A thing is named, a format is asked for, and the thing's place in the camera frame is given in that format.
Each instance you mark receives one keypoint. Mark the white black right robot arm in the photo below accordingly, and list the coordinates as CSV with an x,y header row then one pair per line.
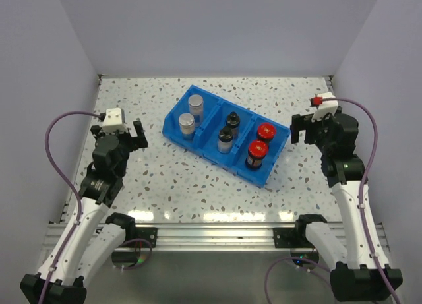
x,y
359,269

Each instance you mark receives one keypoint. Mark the red-lid sauce jar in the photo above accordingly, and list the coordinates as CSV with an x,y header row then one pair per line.
x,y
257,151
266,132

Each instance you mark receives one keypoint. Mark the aluminium mounting rail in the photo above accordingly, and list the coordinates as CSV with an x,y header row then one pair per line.
x,y
216,236

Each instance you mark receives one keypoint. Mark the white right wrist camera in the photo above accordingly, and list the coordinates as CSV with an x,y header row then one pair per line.
x,y
325,104

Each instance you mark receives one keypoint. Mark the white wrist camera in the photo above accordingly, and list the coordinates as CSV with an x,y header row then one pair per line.
x,y
114,121
325,104

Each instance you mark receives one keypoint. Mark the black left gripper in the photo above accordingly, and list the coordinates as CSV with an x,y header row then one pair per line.
x,y
135,142

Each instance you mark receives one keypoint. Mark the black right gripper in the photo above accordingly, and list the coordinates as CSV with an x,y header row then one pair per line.
x,y
301,122

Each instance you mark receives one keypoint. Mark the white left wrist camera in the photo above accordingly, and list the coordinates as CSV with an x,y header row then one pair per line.
x,y
114,121

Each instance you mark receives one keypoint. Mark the black-cap clear shaker bottle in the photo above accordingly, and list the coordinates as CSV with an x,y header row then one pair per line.
x,y
233,122

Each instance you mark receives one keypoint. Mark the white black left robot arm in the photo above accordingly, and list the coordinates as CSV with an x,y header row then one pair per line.
x,y
92,233

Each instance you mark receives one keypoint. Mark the toothpick jar blue label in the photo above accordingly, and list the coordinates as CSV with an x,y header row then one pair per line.
x,y
196,108
187,125

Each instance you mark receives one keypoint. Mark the blue three-compartment plastic bin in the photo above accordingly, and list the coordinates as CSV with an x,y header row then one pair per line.
x,y
205,139

